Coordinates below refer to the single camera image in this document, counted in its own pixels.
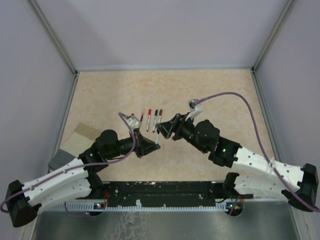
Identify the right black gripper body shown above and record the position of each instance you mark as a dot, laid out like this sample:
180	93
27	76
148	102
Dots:
187	130

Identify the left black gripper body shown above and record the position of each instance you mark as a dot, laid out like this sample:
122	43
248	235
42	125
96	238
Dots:
124	145

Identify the black tip white pen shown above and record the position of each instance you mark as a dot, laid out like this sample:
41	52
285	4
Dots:
157	137

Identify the blue end white pen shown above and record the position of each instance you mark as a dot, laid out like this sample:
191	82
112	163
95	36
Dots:
155	121

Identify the red capped white pen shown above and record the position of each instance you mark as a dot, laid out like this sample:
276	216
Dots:
148	120

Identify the dark red pen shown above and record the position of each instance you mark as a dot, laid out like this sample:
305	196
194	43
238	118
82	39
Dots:
159	116

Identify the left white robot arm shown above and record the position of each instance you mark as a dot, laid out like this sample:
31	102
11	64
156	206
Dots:
78	179

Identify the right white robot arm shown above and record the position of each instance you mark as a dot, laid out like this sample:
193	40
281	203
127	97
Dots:
251	173

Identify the brown cardboard piece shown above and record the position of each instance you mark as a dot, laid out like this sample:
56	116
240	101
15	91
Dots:
81	139

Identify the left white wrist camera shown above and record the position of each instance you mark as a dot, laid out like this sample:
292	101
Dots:
132	121

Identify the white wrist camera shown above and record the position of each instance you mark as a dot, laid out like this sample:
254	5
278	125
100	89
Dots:
132	121
195	108

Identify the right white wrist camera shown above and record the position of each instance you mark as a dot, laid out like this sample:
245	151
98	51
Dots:
195	108

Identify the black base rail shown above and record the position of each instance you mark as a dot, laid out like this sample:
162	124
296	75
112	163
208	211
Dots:
162	193

